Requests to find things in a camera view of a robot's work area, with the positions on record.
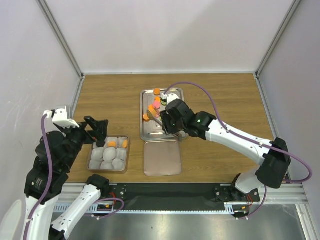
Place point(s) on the orange swirl cookie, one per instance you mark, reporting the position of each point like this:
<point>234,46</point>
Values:
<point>156,91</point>

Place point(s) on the pink round cookie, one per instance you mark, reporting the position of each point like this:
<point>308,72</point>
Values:
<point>156,105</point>
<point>156,114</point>

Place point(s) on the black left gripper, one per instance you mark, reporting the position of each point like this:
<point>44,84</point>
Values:
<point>99,127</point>

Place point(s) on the rose gold cookie tin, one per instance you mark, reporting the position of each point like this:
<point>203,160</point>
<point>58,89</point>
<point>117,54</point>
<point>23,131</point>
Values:
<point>109,159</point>

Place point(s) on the silver metal tongs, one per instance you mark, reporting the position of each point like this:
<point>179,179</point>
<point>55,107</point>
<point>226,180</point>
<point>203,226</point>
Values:
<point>151,117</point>

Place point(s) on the tan round biscuit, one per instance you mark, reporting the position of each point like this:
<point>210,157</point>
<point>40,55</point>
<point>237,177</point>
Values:
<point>125,143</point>

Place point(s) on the orange fish cookie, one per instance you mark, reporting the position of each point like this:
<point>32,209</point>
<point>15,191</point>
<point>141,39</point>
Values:
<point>151,109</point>
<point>157,99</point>

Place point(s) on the orange chip cookie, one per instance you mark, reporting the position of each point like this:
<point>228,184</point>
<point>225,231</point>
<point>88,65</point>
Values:
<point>112,144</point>

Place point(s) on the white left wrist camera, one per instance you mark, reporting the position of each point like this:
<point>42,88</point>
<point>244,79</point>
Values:
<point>62,118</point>

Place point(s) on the orange pumpkin cookie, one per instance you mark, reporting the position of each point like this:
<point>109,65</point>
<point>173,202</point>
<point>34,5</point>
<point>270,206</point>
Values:
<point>145,117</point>

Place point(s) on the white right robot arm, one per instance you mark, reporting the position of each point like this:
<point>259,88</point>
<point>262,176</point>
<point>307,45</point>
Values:
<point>270,156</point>

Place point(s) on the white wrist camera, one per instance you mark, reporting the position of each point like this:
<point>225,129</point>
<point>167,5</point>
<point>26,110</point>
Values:
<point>169,97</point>
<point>62,118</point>

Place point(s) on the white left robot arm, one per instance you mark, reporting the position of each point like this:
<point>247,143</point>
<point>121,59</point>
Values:
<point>55,156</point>

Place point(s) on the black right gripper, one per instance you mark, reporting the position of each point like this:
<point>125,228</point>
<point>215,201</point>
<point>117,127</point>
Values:
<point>165,118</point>

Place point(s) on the rose gold tin lid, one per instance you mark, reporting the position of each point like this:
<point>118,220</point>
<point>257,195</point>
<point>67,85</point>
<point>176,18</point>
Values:
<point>162,158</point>

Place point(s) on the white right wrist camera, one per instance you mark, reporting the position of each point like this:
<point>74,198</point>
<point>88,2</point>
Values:
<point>169,97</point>

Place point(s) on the silver metal baking tray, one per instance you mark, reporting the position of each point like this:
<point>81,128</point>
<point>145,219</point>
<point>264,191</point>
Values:
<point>151,130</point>

